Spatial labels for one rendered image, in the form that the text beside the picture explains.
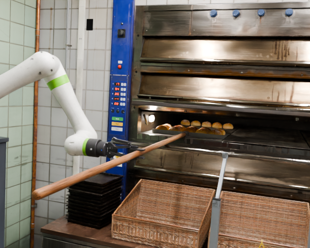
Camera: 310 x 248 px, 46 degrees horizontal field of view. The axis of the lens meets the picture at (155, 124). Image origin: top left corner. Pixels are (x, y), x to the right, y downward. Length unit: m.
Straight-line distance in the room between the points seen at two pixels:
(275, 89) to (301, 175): 0.58
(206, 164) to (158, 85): 0.65
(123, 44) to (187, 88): 0.57
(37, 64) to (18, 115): 1.19
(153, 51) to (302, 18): 1.00
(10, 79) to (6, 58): 0.99
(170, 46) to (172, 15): 0.21
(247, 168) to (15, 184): 1.75
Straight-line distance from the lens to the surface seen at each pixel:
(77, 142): 1.86
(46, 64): 1.81
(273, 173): 2.52
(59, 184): 1.15
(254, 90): 2.48
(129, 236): 2.31
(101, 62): 2.79
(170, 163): 2.61
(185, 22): 2.62
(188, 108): 2.39
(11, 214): 3.07
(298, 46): 2.51
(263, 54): 2.48
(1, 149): 2.13
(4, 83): 1.86
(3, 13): 2.85
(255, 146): 2.49
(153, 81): 2.63
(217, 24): 2.56
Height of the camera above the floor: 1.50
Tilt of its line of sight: 5 degrees down
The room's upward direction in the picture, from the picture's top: 3 degrees clockwise
